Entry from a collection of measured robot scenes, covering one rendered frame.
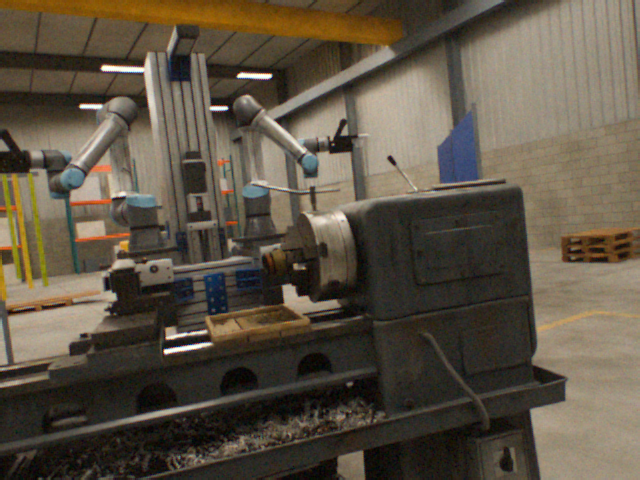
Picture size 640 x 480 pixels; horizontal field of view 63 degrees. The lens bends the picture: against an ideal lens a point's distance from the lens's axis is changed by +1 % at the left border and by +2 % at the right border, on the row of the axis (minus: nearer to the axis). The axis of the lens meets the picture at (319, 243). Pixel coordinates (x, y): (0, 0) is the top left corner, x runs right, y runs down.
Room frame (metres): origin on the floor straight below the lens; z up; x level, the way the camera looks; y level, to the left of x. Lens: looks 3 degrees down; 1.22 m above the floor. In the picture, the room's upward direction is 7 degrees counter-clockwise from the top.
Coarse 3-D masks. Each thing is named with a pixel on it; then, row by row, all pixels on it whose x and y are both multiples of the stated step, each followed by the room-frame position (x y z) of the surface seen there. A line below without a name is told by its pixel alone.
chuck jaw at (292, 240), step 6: (288, 228) 1.81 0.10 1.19; (294, 228) 1.81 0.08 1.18; (288, 234) 1.81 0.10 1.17; (294, 234) 1.79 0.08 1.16; (300, 234) 1.80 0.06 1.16; (288, 240) 1.77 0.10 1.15; (294, 240) 1.77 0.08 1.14; (300, 240) 1.78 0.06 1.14; (282, 246) 1.75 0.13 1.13; (288, 246) 1.75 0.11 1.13; (294, 246) 1.76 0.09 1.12; (300, 246) 1.76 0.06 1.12; (306, 246) 1.77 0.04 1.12
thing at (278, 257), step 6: (270, 252) 1.72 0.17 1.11; (276, 252) 1.70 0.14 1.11; (282, 252) 1.70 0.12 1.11; (288, 252) 1.72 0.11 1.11; (264, 258) 1.69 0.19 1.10; (270, 258) 1.69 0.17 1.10; (276, 258) 1.69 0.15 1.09; (282, 258) 1.69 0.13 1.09; (264, 264) 1.74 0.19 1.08; (270, 264) 1.68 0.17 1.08; (276, 264) 1.68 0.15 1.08; (282, 264) 1.69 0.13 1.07; (288, 264) 1.71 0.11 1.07; (270, 270) 1.68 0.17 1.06; (276, 270) 1.69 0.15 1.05; (282, 270) 1.69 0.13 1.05
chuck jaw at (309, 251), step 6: (318, 246) 1.62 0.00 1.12; (324, 246) 1.62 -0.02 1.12; (294, 252) 1.66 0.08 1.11; (300, 252) 1.66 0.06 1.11; (306, 252) 1.62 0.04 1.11; (312, 252) 1.62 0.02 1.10; (318, 252) 1.61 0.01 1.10; (324, 252) 1.62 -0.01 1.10; (288, 258) 1.67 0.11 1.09; (294, 258) 1.67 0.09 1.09; (300, 258) 1.65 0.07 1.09; (306, 258) 1.61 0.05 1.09; (312, 258) 1.63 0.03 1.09; (324, 258) 1.61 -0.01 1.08
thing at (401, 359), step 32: (416, 320) 1.62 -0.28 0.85; (448, 320) 1.66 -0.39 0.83; (480, 320) 1.70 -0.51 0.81; (512, 320) 1.73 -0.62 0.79; (384, 352) 1.60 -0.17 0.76; (416, 352) 1.63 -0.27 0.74; (448, 352) 1.66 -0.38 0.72; (480, 352) 1.69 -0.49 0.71; (512, 352) 1.72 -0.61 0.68; (384, 384) 1.61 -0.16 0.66; (416, 384) 1.63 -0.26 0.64; (448, 384) 1.66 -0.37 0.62; (480, 384) 1.69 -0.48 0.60; (512, 384) 1.72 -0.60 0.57; (384, 416) 1.63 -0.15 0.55; (512, 416) 1.76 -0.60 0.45; (384, 448) 1.78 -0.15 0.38; (416, 448) 1.65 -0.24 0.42; (448, 448) 1.68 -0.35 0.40
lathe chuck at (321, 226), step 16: (304, 224) 1.73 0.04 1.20; (320, 224) 1.65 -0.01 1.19; (336, 224) 1.66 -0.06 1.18; (304, 240) 1.76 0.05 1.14; (320, 240) 1.62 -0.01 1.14; (336, 240) 1.63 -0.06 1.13; (336, 256) 1.62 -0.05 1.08; (320, 272) 1.61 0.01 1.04; (336, 272) 1.62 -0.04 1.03; (320, 288) 1.63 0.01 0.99; (336, 288) 1.66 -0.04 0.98
